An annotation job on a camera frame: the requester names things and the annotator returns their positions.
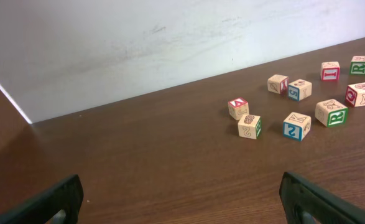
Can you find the wooden block green side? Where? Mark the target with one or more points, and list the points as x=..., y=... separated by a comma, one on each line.
x=250, y=126

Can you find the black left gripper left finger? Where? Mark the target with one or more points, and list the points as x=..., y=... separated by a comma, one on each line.
x=59, y=204

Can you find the wooden block blue 5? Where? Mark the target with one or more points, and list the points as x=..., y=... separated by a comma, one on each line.
x=299, y=90

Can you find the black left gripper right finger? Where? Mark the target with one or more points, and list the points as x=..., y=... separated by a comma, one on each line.
x=305, y=202

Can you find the wooden block red Q M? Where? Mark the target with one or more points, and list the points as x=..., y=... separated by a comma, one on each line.
x=355, y=94

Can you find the wooden block red I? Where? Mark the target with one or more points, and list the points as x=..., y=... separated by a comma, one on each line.
x=330, y=71

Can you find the wooden block red A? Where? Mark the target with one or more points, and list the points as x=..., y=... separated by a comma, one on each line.
x=238, y=107

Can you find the wooden block blue S K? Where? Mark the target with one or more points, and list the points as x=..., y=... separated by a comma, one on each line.
x=296, y=126

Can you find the wooden block red leaf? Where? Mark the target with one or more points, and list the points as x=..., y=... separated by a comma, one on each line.
x=278, y=83

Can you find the wooden block green R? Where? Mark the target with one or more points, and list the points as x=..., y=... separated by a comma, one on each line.
x=357, y=66
x=331, y=112

